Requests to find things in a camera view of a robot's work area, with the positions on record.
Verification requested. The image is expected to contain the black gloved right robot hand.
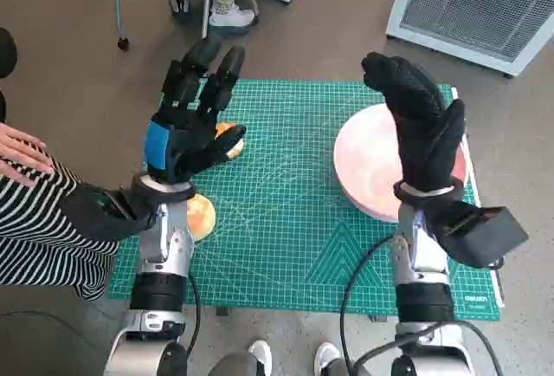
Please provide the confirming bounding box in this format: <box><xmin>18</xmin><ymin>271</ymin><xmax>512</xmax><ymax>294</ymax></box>
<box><xmin>360</xmin><ymin>51</ymin><xmax>467</xmax><ymax>194</ymax></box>

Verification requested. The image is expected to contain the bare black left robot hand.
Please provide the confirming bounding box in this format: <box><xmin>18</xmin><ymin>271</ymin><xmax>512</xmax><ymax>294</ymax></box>
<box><xmin>141</xmin><ymin>32</ymin><xmax>248</xmax><ymax>185</ymax></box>

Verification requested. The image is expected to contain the person's hand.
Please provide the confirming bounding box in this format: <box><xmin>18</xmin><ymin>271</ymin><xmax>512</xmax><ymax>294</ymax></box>
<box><xmin>0</xmin><ymin>123</ymin><xmax>56</xmax><ymax>187</ymax></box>

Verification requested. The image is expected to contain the long braided toy bread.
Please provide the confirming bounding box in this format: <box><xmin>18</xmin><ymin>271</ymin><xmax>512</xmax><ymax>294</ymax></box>
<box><xmin>214</xmin><ymin>121</ymin><xmax>247</xmax><ymax>161</ymax></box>

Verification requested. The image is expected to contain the pink bowl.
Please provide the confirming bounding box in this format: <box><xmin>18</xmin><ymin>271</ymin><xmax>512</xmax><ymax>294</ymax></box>
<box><xmin>332</xmin><ymin>104</ymin><xmax>473</xmax><ymax>224</ymax></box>

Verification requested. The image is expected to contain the round toy bread bun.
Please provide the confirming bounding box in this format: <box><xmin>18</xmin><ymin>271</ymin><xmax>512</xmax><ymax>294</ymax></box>
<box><xmin>186</xmin><ymin>193</ymin><xmax>216</xmax><ymax>243</ymax></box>

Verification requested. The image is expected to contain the thin white board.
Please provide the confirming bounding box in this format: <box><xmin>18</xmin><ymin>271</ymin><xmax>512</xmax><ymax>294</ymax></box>
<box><xmin>449</xmin><ymin>85</ymin><xmax>506</xmax><ymax>308</ymax></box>

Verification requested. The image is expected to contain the silver metal pole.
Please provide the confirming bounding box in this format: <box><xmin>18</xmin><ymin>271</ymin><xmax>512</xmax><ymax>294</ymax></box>
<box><xmin>200</xmin><ymin>0</ymin><xmax>216</xmax><ymax>40</ymax></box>

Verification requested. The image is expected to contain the green cutting mat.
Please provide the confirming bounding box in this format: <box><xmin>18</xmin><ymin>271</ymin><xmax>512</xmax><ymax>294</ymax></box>
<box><xmin>106</xmin><ymin>79</ymin><xmax>503</xmax><ymax>321</ymax></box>

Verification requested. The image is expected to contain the large white mesh-front cabinet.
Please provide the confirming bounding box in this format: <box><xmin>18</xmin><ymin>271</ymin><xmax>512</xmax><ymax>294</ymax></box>
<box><xmin>385</xmin><ymin>0</ymin><xmax>554</xmax><ymax>77</ymax></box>

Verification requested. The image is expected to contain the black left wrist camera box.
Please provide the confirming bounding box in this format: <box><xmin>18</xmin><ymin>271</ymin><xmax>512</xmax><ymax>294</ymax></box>
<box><xmin>64</xmin><ymin>181</ymin><xmax>162</xmax><ymax>243</ymax></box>

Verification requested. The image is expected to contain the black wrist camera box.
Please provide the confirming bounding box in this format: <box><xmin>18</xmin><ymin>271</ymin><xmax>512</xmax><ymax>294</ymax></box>
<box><xmin>64</xmin><ymin>181</ymin><xmax>162</xmax><ymax>243</ymax></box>
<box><xmin>426</xmin><ymin>200</ymin><xmax>530</xmax><ymax>269</ymax></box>

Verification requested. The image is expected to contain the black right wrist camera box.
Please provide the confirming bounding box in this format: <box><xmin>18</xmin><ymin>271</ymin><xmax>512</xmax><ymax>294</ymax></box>
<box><xmin>426</xmin><ymin>200</ymin><xmax>530</xmax><ymax>269</ymax></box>

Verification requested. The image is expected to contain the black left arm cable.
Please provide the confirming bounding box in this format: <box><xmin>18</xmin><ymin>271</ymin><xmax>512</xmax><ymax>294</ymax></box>
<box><xmin>184</xmin><ymin>275</ymin><xmax>203</xmax><ymax>353</ymax></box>

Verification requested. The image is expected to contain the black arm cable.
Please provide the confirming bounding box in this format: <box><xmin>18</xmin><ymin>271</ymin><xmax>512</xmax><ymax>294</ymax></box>
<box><xmin>339</xmin><ymin>237</ymin><xmax>402</xmax><ymax>376</ymax></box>
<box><xmin>184</xmin><ymin>275</ymin><xmax>203</xmax><ymax>353</ymax></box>
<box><xmin>449</xmin><ymin>321</ymin><xmax>506</xmax><ymax>376</ymax></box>

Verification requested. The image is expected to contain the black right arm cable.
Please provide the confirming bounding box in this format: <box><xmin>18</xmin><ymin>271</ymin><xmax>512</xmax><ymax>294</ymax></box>
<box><xmin>449</xmin><ymin>321</ymin><xmax>506</xmax><ymax>376</ymax></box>
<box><xmin>339</xmin><ymin>237</ymin><xmax>402</xmax><ymax>376</ymax></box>

